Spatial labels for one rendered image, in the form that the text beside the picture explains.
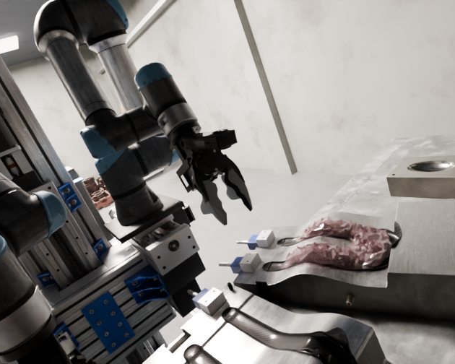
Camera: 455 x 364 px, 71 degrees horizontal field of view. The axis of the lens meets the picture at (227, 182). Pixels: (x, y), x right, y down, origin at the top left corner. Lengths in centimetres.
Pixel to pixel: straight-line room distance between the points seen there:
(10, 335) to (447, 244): 72
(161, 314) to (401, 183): 87
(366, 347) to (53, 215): 54
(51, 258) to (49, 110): 747
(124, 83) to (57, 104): 753
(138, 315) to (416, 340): 77
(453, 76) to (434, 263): 203
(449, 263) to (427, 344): 15
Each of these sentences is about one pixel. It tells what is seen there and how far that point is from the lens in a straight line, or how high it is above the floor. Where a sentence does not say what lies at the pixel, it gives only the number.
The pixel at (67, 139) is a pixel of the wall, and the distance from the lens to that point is 847.
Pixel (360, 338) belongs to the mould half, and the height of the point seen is 93.
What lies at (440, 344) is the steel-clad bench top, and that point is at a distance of 72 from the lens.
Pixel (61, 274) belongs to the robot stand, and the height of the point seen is 98.
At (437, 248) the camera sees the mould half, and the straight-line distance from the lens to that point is 74.
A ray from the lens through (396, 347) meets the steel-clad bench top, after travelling 72.
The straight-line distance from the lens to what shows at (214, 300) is 75.
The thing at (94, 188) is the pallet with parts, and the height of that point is 30.
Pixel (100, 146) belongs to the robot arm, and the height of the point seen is 131.
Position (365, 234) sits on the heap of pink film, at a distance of 82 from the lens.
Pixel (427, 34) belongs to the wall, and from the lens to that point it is 263.
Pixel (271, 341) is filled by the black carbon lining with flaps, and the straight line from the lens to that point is 67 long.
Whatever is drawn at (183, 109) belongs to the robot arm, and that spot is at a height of 132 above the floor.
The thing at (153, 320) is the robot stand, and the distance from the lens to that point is 115.
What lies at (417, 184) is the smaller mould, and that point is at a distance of 111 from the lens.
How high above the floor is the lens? 135
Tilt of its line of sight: 18 degrees down
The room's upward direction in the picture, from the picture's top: 22 degrees counter-clockwise
